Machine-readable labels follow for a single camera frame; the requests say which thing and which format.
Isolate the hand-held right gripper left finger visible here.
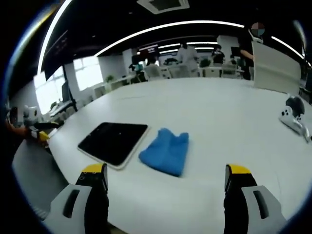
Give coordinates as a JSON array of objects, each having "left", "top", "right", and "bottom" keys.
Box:
[{"left": 43, "top": 163, "right": 110, "bottom": 234}]

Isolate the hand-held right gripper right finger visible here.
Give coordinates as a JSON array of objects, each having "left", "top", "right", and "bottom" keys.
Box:
[{"left": 223, "top": 164, "right": 288, "bottom": 234}]

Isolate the black tablet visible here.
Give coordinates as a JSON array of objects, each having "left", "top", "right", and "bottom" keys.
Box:
[{"left": 77, "top": 122, "right": 151, "bottom": 171}]

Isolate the blue cleaning cloth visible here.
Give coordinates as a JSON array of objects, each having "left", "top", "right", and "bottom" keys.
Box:
[{"left": 138, "top": 127, "right": 190, "bottom": 177}]

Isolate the long curved ceiling light strip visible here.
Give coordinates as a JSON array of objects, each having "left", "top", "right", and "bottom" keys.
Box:
[{"left": 37, "top": 0, "right": 74, "bottom": 76}]

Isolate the white device with grey headset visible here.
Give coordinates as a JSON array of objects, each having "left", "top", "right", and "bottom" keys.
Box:
[{"left": 278, "top": 94, "right": 312, "bottom": 143}]

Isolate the white partition board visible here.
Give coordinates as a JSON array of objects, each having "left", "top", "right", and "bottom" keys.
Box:
[{"left": 251, "top": 40, "right": 303, "bottom": 96}]

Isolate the ceiling air vent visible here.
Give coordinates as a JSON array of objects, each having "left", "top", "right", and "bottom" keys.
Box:
[{"left": 136, "top": 0, "right": 190, "bottom": 15}]

